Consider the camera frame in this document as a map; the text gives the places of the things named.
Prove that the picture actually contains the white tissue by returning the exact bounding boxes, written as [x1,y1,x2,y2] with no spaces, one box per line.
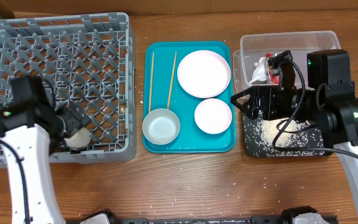
[250,57,269,84]

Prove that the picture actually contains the white cup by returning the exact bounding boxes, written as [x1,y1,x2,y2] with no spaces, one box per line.
[64,128,91,151]

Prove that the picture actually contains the red snack wrapper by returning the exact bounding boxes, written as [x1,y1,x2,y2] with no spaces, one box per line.
[265,52,279,84]

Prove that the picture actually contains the pile of rice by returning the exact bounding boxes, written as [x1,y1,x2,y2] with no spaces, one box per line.
[244,118,323,155]

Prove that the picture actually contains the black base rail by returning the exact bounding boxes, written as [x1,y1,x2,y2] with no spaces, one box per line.
[67,205,338,224]

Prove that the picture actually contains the clear plastic bin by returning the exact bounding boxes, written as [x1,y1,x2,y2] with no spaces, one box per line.
[232,30,341,92]

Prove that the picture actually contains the grey dishwasher rack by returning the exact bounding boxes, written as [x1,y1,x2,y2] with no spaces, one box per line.
[0,12,136,164]

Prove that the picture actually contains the black tray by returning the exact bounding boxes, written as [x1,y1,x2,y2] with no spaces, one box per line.
[241,105,335,158]

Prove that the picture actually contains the small white plate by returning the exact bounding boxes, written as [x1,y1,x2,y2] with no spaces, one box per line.
[194,98,232,134]

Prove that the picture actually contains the grey bowl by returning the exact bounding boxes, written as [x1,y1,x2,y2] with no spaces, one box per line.
[142,108,180,145]

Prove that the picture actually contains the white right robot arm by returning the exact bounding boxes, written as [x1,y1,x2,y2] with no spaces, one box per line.
[231,49,358,216]

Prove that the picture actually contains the teal plastic tray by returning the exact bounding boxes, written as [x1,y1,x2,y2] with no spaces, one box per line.
[143,41,236,153]

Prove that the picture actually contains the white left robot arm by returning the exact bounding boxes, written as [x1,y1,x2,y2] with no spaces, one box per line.
[0,76,91,223]

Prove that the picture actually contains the wooden chopstick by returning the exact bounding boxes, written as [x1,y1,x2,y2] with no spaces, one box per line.
[167,51,177,110]
[148,52,155,113]

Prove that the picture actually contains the large white plate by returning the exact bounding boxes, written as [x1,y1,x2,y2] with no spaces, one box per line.
[177,50,231,98]

